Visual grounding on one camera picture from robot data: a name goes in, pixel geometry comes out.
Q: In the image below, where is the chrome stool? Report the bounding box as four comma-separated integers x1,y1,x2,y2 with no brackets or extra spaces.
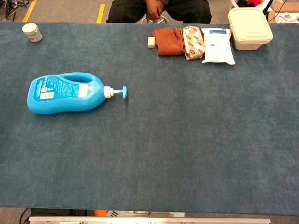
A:
140,14,171,24

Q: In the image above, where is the brown cardboard box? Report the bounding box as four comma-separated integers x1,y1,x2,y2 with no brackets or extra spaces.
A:
268,1,299,23

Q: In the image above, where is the blue table mat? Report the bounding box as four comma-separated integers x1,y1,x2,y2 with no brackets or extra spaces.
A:
0,22,299,217

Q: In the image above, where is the aluminium profile rail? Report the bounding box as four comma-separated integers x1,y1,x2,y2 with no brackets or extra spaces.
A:
28,216,271,224

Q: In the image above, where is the black stand pole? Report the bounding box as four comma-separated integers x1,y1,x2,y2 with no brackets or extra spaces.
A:
261,0,274,15

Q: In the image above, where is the white refill pouch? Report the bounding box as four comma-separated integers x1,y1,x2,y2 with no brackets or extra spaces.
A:
200,28,236,65

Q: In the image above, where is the yellow floor tape strip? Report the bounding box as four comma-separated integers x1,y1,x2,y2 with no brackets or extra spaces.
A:
96,4,106,24
22,0,37,23

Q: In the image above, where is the white storage bin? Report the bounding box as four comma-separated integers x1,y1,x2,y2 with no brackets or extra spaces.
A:
229,0,266,9

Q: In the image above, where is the blue pump detergent bottle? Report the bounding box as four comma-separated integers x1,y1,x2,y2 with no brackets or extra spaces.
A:
27,71,128,115

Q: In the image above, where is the beige red-print snack packet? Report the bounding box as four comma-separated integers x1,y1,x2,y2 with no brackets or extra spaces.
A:
181,25,205,61

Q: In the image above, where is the black cable bundle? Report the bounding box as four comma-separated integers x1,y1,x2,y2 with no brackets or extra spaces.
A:
0,0,30,21

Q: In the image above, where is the rust brown folded cloth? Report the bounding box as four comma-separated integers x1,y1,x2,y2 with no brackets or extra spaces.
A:
151,27,185,56

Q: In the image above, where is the cream lidded plastic box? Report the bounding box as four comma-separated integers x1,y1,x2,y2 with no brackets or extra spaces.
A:
227,7,274,51

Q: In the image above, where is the small white jar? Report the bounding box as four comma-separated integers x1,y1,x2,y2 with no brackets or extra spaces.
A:
21,22,43,43

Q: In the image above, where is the black floor cable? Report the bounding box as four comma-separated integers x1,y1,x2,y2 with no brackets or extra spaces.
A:
19,207,31,224

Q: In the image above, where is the seated person in black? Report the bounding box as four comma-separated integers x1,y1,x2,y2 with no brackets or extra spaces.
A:
106,0,213,24

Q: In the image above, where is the white printed bag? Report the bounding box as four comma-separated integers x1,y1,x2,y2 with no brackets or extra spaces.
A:
274,11,299,24

